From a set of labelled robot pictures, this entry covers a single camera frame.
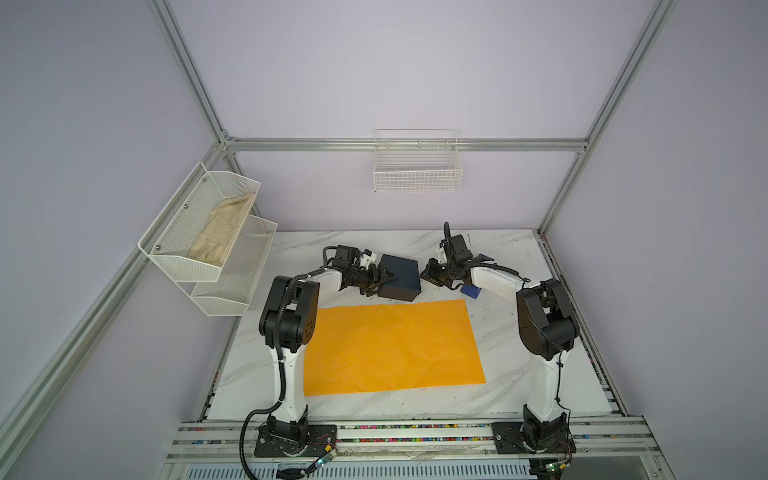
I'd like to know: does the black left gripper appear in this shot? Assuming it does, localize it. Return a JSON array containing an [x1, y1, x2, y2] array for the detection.
[[348, 262, 398, 298]]

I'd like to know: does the blue tape dispenser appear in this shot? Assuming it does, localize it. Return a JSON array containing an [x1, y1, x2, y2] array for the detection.
[[460, 284, 482, 299]]

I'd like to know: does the beige cloth in shelf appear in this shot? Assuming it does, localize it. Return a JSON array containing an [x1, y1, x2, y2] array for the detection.
[[188, 193, 256, 267]]

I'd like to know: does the dark navy gift box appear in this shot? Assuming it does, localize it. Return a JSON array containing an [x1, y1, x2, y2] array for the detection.
[[379, 254, 421, 302]]

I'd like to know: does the white mesh upper shelf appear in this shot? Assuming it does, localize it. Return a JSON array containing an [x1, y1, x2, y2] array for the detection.
[[138, 166, 260, 283]]

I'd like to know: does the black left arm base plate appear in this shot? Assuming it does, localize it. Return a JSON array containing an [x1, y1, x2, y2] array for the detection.
[[250, 424, 338, 458]]

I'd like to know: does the orange wrapping paper sheet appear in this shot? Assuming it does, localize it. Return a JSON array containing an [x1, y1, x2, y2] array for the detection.
[[304, 300, 486, 396]]

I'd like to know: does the white mesh lower shelf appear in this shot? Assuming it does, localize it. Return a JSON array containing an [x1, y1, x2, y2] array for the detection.
[[191, 215, 277, 317]]

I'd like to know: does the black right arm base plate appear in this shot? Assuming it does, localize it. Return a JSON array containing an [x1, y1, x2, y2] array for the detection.
[[491, 419, 576, 455]]

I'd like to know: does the white mesh shelf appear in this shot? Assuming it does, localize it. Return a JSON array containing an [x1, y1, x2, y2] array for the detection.
[[191, 215, 277, 317], [138, 166, 260, 283]]

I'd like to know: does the white wire wall basket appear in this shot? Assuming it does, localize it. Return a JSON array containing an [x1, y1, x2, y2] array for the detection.
[[373, 129, 463, 193]]

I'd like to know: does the aluminium front rail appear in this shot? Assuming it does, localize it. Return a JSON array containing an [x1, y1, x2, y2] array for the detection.
[[165, 416, 662, 464]]

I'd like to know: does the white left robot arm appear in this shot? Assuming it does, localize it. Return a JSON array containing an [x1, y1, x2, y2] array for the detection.
[[259, 264, 398, 424]]

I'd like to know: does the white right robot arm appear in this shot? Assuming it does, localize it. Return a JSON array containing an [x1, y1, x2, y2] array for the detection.
[[420, 256, 580, 453]]

